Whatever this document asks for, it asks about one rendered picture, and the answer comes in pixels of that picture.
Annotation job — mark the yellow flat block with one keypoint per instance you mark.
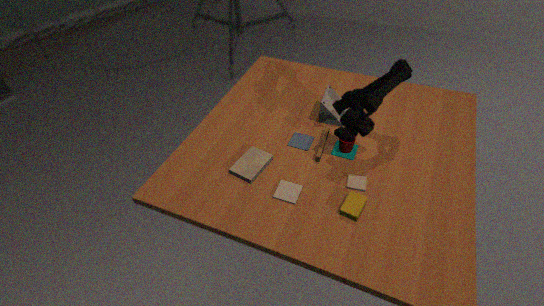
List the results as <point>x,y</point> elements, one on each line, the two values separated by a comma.
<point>353,205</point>

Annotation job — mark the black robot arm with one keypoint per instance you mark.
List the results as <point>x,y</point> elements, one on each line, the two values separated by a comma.
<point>370,98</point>

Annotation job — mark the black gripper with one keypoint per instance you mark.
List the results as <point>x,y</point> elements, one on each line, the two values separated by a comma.
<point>348,132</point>

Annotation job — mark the dark red cup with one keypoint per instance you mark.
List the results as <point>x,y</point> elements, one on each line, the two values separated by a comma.
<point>345,146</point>

